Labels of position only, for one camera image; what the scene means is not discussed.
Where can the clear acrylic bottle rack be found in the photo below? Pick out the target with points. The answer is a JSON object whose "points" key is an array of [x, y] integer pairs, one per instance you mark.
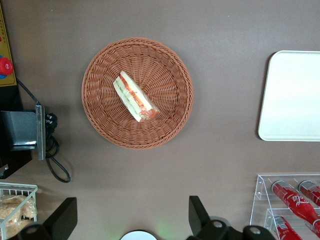
{"points": [[260, 200]]}

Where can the beige plastic serving tray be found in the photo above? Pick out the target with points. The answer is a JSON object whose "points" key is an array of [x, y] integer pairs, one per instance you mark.
{"points": [[292, 97]]}

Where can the triangle sandwich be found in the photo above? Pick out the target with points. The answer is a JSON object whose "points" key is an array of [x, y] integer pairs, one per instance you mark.
{"points": [[133, 96]]}

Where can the black appliance housing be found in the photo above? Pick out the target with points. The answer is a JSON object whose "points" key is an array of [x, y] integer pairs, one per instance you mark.
{"points": [[10, 97]]}

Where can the wrapped bread snacks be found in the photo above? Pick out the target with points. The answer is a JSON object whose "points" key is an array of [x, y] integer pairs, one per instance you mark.
{"points": [[12, 215]]}

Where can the black box with yellow panel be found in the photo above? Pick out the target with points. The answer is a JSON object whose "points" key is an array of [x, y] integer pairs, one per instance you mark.
{"points": [[6, 45]]}

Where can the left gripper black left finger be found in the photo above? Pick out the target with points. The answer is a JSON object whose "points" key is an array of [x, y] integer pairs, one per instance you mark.
{"points": [[62, 217]]}

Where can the red cola bottle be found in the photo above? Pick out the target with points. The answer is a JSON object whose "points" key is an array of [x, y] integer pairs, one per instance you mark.
{"points": [[286, 228], [311, 191], [295, 200]]}

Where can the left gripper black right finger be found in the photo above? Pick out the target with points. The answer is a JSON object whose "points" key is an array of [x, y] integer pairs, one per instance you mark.
{"points": [[197, 215]]}

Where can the round brown wicker basket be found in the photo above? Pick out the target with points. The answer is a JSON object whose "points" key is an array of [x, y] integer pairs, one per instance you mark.
{"points": [[160, 65]]}

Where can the red emergency stop button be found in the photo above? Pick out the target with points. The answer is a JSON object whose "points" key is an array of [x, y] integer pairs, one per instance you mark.
{"points": [[5, 65]]}

